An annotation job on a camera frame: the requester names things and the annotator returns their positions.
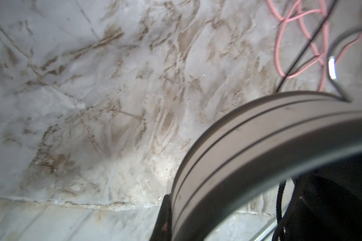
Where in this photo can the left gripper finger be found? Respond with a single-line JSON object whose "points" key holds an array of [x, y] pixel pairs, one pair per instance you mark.
{"points": [[163, 227]]}

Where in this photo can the white black headphones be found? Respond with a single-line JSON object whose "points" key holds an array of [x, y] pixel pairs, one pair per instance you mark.
{"points": [[312, 138]]}

